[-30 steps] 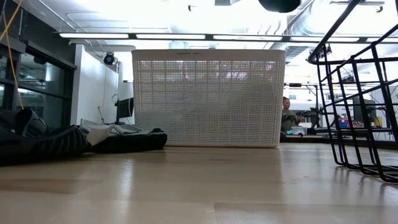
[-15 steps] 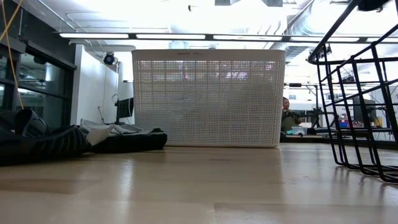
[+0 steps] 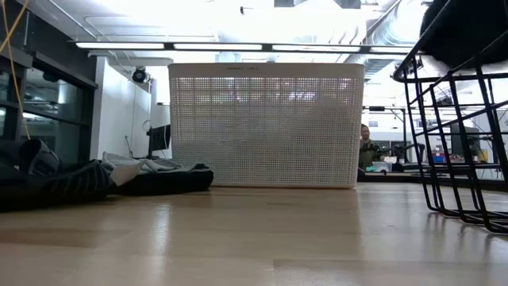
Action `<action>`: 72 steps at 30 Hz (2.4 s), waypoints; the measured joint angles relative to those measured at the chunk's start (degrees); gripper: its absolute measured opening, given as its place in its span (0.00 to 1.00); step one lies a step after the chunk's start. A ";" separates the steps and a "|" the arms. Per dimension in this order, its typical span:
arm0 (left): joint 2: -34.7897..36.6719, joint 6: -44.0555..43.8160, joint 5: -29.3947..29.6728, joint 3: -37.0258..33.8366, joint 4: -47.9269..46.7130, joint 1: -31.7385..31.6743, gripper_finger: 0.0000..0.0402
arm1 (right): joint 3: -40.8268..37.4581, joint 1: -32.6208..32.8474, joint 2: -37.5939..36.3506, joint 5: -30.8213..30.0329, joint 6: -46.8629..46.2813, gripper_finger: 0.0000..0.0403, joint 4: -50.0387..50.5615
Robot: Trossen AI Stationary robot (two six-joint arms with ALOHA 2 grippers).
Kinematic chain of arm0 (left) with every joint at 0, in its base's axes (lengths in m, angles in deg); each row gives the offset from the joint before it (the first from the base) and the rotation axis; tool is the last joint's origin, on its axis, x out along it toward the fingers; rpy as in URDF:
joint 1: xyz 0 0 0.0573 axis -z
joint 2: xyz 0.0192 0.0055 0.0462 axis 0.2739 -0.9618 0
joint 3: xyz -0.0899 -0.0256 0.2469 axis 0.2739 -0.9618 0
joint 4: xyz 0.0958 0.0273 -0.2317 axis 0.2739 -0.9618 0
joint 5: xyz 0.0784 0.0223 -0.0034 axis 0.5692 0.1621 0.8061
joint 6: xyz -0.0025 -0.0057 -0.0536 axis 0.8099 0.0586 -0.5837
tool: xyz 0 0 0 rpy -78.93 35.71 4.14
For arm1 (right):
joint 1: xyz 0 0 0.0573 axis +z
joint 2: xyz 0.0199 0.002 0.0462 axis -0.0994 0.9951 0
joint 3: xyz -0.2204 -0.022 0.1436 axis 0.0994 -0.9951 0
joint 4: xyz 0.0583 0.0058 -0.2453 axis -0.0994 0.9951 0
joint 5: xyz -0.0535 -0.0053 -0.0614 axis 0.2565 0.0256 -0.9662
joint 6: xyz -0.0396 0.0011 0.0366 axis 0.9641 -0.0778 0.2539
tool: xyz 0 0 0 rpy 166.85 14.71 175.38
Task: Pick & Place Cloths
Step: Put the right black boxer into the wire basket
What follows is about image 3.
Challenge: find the white perforated plastic laundry basket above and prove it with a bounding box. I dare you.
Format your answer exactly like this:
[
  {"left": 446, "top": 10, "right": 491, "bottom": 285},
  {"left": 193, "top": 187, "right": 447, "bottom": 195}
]
[{"left": 167, "top": 62, "right": 366, "bottom": 190}]

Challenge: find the pale grey-green cloth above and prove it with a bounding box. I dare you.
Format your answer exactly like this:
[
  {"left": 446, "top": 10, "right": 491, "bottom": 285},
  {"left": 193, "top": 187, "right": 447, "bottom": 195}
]
[{"left": 101, "top": 150, "right": 211, "bottom": 175}]

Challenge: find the person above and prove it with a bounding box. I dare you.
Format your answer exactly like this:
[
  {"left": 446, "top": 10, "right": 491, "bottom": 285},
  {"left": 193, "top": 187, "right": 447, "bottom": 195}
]
[{"left": 358, "top": 123, "right": 385, "bottom": 172}]

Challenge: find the dark navy garment with tag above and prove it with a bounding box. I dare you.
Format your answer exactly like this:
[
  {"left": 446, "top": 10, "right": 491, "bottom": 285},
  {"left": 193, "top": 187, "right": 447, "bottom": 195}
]
[{"left": 110, "top": 160, "right": 215, "bottom": 197}]

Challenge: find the black computer monitor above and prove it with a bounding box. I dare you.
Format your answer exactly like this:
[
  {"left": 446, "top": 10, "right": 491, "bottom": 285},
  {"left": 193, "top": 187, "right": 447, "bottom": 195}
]
[{"left": 146, "top": 124, "right": 172, "bottom": 160}]

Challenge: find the round black ceiling camera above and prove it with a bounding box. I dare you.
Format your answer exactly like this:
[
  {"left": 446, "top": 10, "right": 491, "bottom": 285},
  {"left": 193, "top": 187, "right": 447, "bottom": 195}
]
[{"left": 130, "top": 66, "right": 148, "bottom": 84}]

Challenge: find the black wire basket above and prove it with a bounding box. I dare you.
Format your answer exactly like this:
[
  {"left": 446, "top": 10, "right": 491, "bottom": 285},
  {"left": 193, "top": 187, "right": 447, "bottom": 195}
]
[{"left": 391, "top": 0, "right": 508, "bottom": 235}]

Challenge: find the black garment with grey stripes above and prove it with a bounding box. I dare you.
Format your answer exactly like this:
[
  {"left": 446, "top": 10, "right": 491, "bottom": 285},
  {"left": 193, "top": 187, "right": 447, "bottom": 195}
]
[{"left": 419, "top": 0, "right": 508, "bottom": 69}]

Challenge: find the black ribbed garment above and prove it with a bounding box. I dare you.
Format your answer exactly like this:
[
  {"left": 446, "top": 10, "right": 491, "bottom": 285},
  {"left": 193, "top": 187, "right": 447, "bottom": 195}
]
[{"left": 0, "top": 138, "right": 117, "bottom": 212}]

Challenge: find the black-framed glass partition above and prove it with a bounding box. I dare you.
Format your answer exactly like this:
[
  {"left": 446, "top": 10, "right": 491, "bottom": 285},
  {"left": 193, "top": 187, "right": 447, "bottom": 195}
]
[{"left": 0, "top": 39, "right": 99, "bottom": 166}]

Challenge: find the long ceiling light fixture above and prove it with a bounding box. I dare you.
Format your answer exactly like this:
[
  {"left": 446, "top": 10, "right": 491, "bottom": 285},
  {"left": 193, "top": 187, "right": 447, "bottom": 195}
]
[{"left": 67, "top": 39, "right": 421, "bottom": 56}]

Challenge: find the dark background monitor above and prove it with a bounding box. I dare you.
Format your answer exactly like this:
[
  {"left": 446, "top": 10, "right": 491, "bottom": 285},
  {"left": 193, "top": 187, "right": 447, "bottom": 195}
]
[{"left": 450, "top": 126, "right": 481, "bottom": 160}]

